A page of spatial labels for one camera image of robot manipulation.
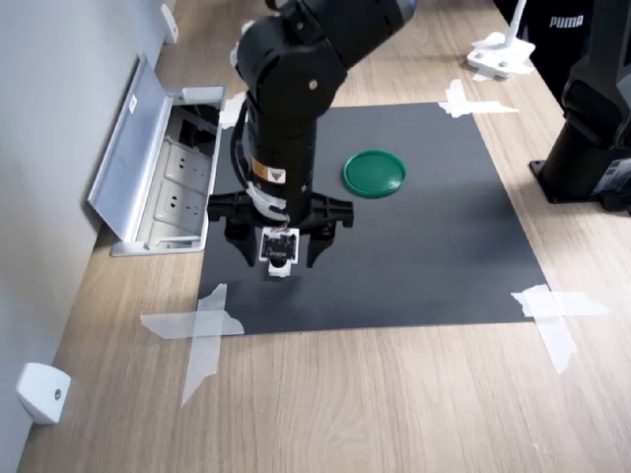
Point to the round green lid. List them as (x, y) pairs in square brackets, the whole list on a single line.
[(374, 173)]

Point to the white power socket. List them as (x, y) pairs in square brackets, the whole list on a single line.
[(180, 202), (188, 162)]

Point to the dark grey mat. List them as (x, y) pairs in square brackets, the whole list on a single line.
[(394, 266)]

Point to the white tape cross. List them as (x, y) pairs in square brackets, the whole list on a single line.
[(461, 106), (207, 325), (552, 310), (231, 111)]

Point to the grey partition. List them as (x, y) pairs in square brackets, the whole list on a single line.
[(49, 148)]

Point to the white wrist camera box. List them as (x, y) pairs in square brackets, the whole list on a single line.
[(279, 244)]

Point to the white taped stand bracket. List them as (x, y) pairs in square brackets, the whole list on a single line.
[(500, 51)]

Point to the small white wall bracket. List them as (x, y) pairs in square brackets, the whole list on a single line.
[(170, 22), (42, 394)]

